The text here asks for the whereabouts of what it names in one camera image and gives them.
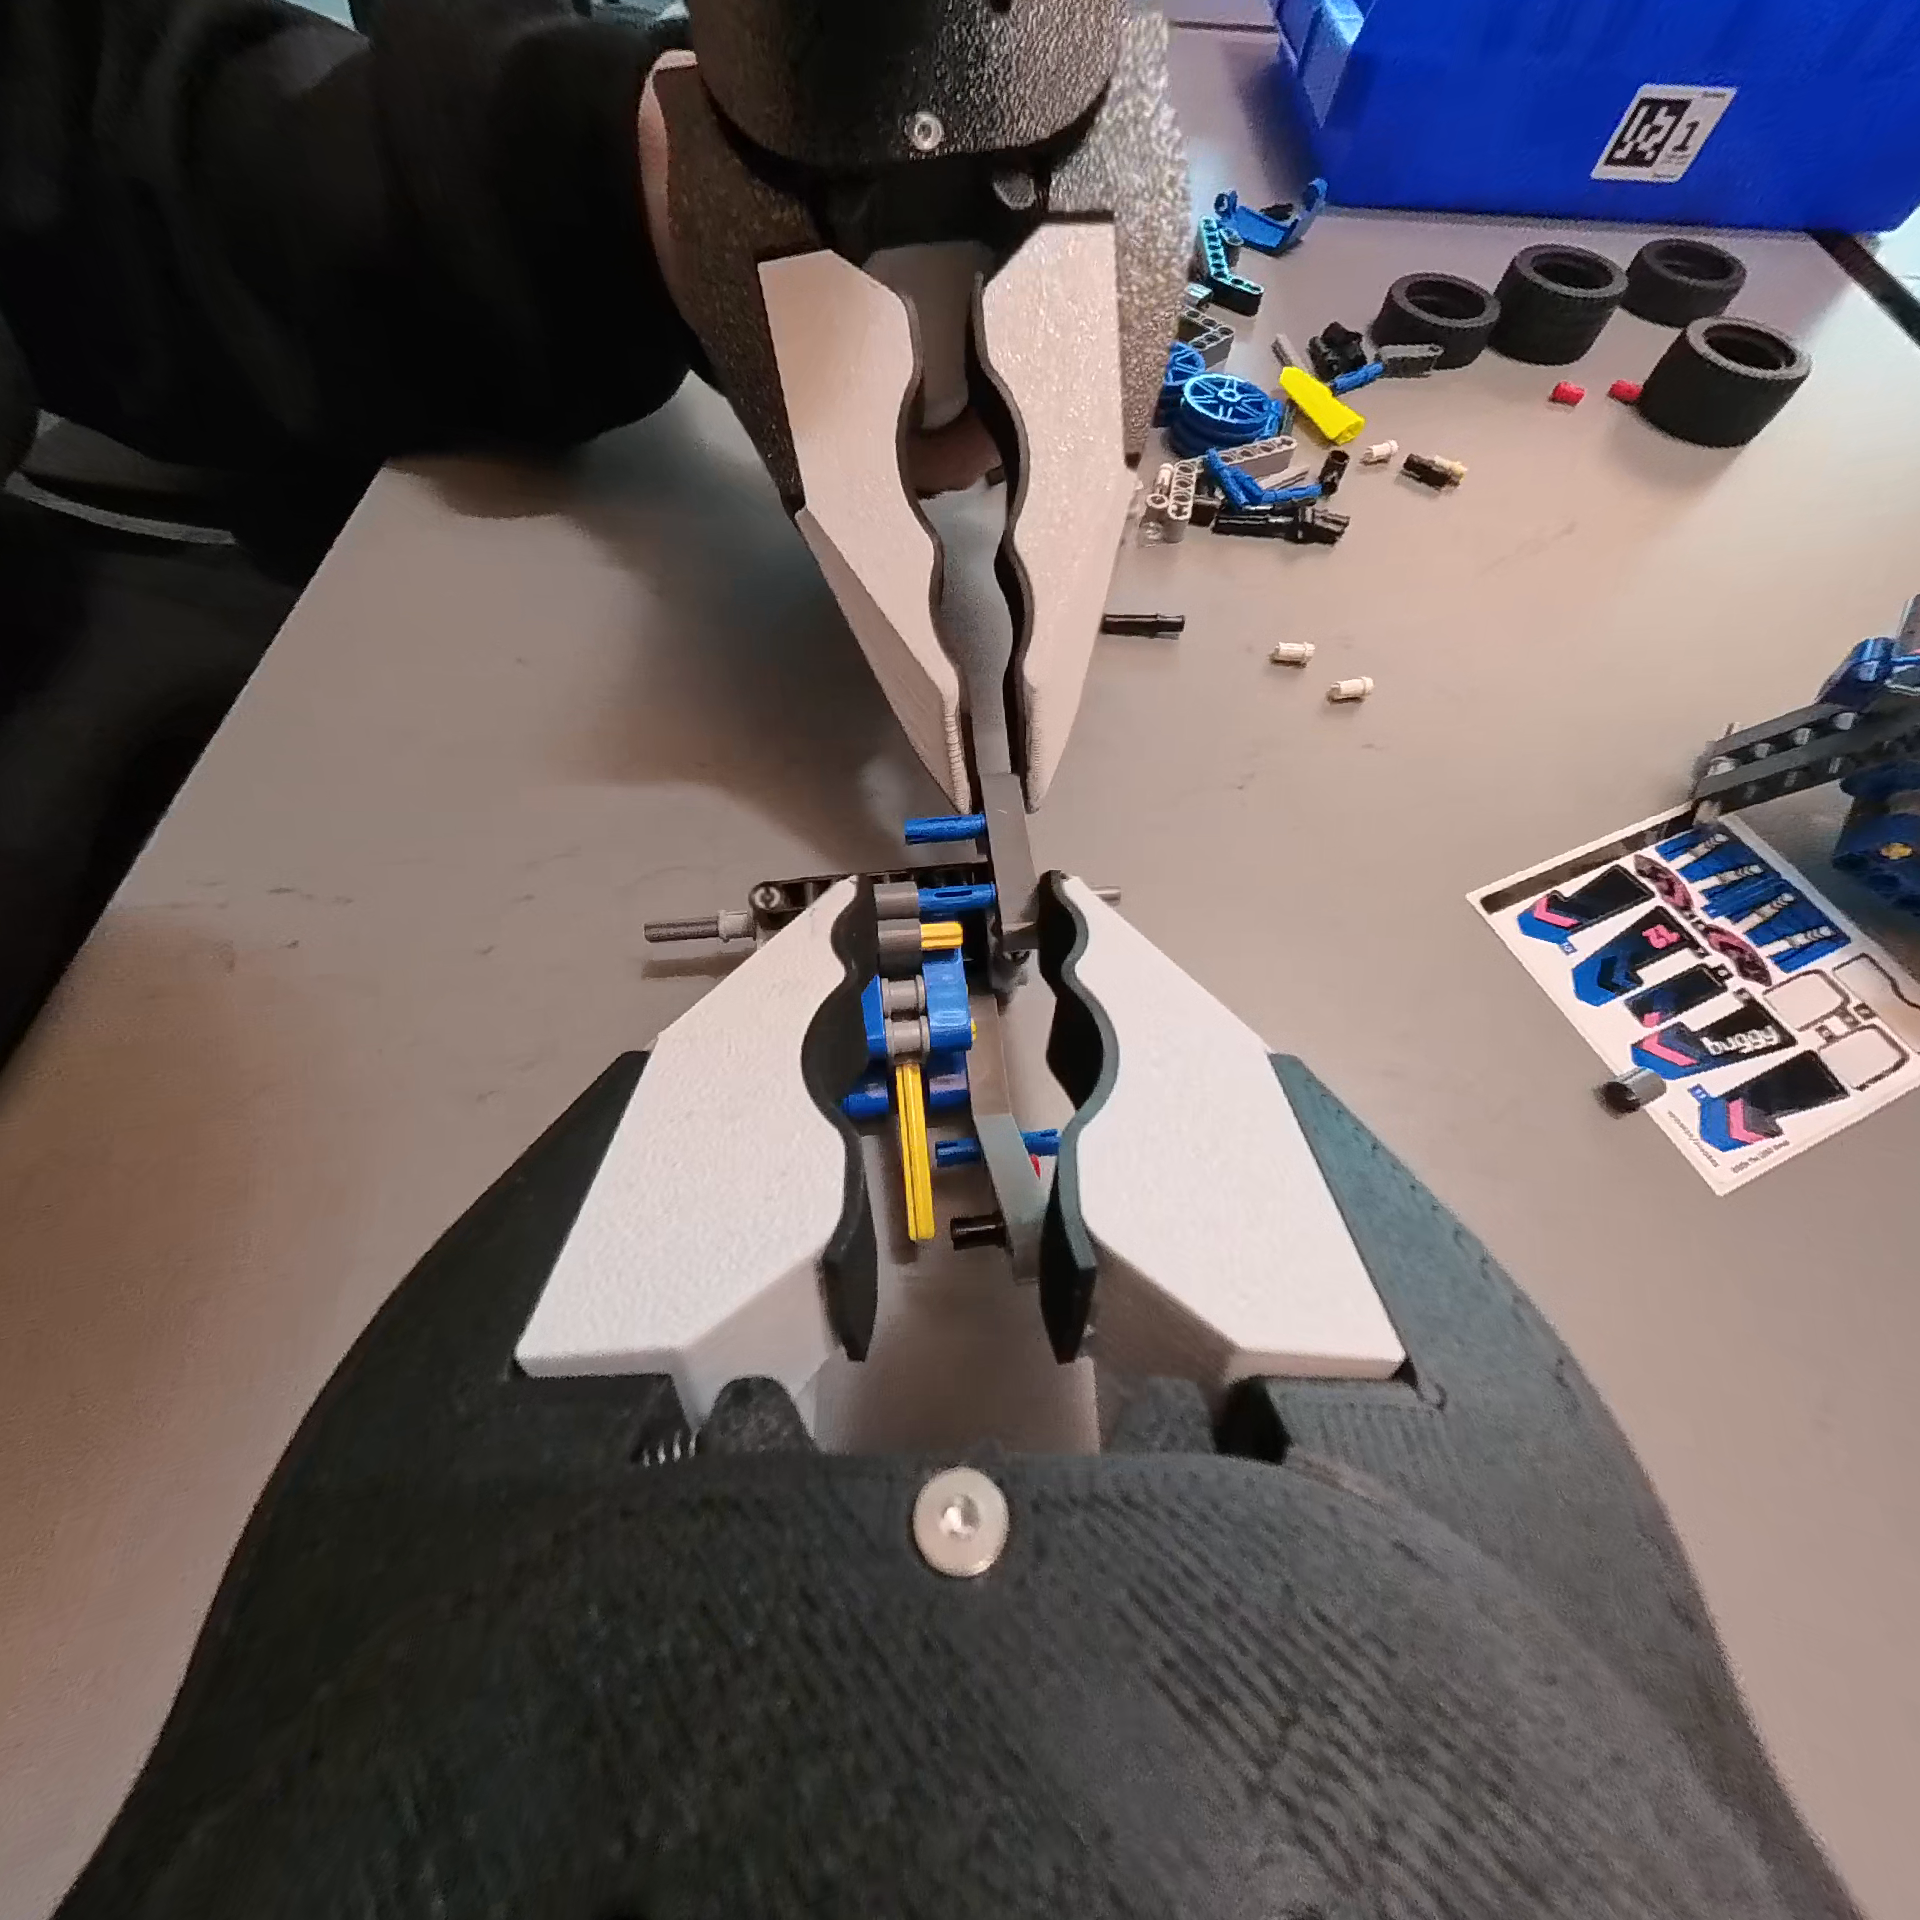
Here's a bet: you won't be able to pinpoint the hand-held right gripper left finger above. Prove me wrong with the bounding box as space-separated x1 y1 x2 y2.
514 880 887 1382

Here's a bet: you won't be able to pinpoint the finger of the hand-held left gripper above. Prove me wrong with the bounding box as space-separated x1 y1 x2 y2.
755 247 985 813
975 211 1141 821

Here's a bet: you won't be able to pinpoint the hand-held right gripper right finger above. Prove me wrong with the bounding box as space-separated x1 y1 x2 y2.
1036 868 1413 1382

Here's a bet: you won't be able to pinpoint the blue lego chassis assembly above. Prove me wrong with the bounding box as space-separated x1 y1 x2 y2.
644 875 1126 1288

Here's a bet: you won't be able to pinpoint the grey lego beam blue pins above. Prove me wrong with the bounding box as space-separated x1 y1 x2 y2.
905 704 1060 998

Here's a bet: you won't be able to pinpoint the person's left forearm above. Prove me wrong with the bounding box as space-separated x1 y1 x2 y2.
0 0 708 467

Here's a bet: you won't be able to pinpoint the pile of loose lego parts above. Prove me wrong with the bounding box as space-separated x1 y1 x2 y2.
1141 179 1472 548

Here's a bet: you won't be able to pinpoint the black rubber lego tire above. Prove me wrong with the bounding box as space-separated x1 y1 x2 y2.
1625 237 1749 324
1494 244 1630 364
1370 271 1501 367
1637 315 1811 446

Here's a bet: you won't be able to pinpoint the lego sticker sheet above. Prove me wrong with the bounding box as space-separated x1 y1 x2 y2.
1467 810 1920 1197

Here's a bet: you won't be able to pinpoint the lego assembly with yellow beam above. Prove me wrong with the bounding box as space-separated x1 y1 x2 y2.
1694 592 1920 921

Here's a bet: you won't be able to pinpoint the person's left hand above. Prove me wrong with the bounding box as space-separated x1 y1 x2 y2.
905 414 1005 502

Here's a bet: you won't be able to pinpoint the blue bin with tag label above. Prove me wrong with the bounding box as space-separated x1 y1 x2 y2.
1273 0 1920 235

